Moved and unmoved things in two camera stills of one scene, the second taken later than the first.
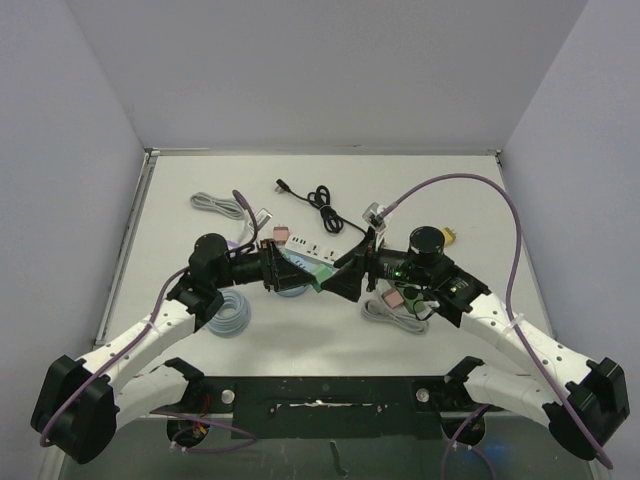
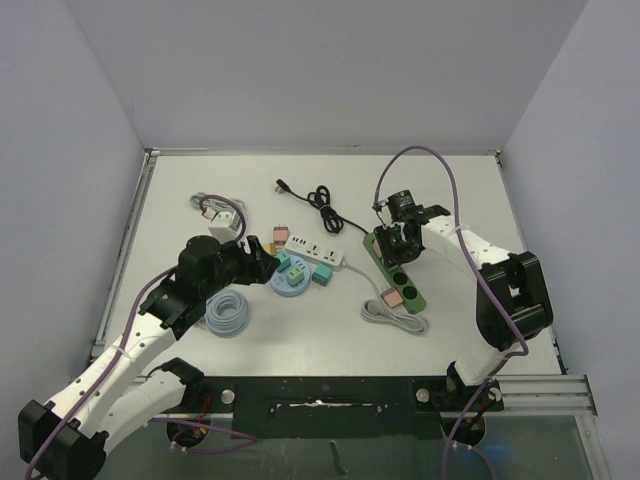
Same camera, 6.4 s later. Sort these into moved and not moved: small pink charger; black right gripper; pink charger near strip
Moved: black right gripper
Not moved: small pink charger; pink charger near strip
